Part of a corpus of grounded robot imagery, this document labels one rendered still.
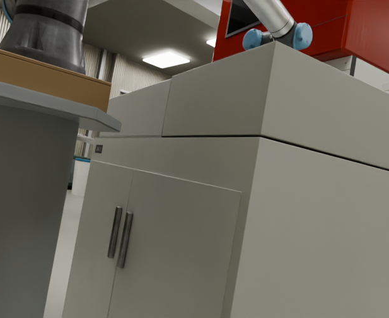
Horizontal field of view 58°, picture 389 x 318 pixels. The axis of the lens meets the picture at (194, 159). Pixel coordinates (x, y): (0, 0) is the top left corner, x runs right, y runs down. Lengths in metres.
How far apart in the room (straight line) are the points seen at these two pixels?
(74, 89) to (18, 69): 0.08
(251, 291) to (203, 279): 0.09
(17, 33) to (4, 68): 0.10
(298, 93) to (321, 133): 0.08
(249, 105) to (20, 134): 0.37
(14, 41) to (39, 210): 0.28
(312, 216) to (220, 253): 0.17
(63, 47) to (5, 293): 0.41
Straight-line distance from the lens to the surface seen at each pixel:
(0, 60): 0.58
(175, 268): 0.69
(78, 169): 6.63
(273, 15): 1.08
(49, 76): 0.59
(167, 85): 0.86
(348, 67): 1.30
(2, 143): 0.62
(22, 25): 0.67
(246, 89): 0.59
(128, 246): 0.91
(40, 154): 0.62
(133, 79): 10.08
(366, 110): 0.73
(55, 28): 0.66
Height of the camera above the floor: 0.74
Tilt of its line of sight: 2 degrees up
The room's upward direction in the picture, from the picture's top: 10 degrees clockwise
